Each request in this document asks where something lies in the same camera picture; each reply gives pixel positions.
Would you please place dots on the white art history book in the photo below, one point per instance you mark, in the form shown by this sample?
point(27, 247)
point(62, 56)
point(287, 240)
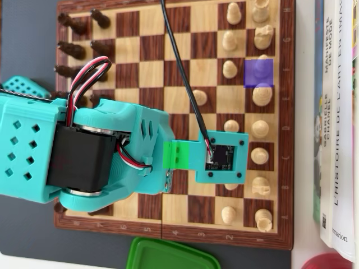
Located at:
point(345, 140)

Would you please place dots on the dark brown chess bishop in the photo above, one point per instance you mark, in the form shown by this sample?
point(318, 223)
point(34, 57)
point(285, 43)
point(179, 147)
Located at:
point(63, 70)

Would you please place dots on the dark brown chess king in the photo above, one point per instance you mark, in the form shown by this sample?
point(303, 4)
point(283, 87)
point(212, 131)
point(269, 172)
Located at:
point(57, 94)

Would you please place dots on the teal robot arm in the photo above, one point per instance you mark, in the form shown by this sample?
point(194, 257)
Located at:
point(92, 112)

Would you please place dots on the light wood chess pawn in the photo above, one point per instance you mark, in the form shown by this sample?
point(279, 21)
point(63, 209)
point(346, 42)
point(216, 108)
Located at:
point(229, 69)
point(233, 14)
point(228, 214)
point(201, 98)
point(231, 186)
point(231, 125)
point(230, 41)

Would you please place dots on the light wood chess queen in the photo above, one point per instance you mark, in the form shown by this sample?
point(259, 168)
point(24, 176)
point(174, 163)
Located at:
point(259, 129)

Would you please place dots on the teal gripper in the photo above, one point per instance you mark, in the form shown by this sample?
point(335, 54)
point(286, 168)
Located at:
point(169, 180)

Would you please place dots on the light wood chess bishop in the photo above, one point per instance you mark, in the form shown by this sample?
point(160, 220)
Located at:
point(261, 70)
point(259, 156)

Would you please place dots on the illustrated cartoon book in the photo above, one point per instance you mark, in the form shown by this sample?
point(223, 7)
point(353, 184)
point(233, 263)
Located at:
point(317, 140)

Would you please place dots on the Gabrielle Chanel book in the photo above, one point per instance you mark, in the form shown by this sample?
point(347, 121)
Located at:
point(326, 182)

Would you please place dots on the light wood chess rook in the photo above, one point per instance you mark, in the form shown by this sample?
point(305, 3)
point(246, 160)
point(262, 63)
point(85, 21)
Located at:
point(263, 220)
point(261, 12)

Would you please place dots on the dark brown chess pawn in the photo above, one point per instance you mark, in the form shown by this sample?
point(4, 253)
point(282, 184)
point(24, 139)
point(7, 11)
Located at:
point(95, 98)
point(94, 213)
point(101, 48)
point(96, 75)
point(101, 19)

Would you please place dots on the light wood chess king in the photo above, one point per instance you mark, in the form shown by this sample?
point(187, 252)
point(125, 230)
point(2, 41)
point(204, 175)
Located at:
point(262, 96)

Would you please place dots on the dark brown chess knight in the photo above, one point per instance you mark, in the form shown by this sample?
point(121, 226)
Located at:
point(74, 51)

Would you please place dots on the wooden folding chessboard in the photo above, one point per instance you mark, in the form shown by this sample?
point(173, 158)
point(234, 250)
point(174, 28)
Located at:
point(202, 210)

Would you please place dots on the teal perforated robot base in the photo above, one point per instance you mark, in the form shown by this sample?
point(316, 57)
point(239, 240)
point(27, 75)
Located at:
point(19, 85)

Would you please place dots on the dark brown chess rook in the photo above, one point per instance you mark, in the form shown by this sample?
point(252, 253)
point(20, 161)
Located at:
point(75, 25)
point(58, 208)

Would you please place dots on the red round ribbed lid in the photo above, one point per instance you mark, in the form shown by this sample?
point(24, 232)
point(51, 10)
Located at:
point(325, 263)

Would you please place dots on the light wood chess knight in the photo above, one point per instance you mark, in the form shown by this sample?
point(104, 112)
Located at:
point(263, 37)
point(261, 185)

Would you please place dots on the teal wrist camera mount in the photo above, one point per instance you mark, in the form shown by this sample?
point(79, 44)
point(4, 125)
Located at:
point(224, 137)

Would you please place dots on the green plastic lid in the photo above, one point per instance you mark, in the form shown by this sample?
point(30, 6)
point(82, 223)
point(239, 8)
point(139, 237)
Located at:
point(168, 256)

